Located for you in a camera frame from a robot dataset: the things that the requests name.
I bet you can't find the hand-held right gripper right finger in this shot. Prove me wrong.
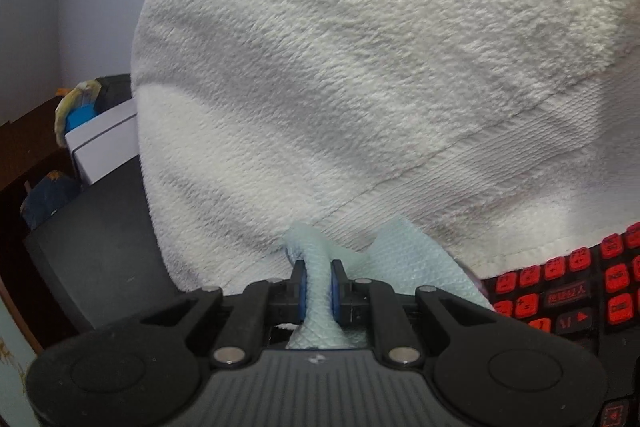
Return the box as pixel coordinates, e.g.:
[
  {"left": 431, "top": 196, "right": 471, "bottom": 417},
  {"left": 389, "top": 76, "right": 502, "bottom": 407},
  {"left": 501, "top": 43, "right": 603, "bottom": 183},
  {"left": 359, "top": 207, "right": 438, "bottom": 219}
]
[{"left": 331, "top": 259, "right": 502, "bottom": 367}]

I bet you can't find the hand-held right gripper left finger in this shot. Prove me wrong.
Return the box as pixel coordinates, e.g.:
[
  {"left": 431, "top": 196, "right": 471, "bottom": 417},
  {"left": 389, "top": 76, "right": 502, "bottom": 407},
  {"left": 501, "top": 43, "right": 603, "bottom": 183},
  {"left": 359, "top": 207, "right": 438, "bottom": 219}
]
[{"left": 140, "top": 259, "right": 307, "bottom": 367}]

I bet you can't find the pale blue waffle cloth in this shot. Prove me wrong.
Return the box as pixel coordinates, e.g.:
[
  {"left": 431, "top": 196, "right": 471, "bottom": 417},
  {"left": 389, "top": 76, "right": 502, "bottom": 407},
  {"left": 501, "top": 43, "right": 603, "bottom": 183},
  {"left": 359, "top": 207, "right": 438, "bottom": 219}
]
[{"left": 282, "top": 214, "right": 497, "bottom": 351}]

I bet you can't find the white terry towel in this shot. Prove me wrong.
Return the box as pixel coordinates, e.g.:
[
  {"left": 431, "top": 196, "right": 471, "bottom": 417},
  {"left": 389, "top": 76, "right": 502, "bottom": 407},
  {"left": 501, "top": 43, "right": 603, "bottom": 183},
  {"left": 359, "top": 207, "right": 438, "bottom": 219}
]
[{"left": 131, "top": 0, "right": 640, "bottom": 294}]

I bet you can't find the black keyboard with red keys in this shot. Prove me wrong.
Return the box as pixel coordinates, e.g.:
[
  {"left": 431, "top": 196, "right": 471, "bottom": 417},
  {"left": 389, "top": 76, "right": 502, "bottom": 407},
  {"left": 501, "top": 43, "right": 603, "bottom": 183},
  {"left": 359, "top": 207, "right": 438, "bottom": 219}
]
[{"left": 479, "top": 222, "right": 640, "bottom": 427}]

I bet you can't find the white box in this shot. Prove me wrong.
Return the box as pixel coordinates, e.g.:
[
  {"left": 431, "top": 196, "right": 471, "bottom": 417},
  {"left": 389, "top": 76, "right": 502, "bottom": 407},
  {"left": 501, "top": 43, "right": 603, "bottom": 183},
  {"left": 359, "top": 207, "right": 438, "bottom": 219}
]
[{"left": 64, "top": 98, "right": 144, "bottom": 186}]

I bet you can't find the black bag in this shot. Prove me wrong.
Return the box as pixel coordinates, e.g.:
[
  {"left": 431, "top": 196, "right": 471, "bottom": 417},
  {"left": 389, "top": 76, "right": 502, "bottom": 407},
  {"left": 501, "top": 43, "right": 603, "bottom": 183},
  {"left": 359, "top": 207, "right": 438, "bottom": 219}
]
[{"left": 94, "top": 74, "right": 134, "bottom": 116}]

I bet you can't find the yellow plush toy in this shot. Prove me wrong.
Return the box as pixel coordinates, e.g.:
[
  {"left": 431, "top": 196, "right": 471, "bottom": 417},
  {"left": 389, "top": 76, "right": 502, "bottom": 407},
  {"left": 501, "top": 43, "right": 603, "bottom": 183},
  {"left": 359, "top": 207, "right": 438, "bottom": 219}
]
[{"left": 54, "top": 80, "right": 104, "bottom": 148}]

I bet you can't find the brown wooden cabinet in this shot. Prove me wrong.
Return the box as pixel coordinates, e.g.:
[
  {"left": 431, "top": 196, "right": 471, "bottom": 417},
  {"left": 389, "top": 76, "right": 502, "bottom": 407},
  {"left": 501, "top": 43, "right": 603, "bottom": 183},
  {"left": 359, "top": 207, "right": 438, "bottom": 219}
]
[{"left": 0, "top": 94, "right": 86, "bottom": 354}]

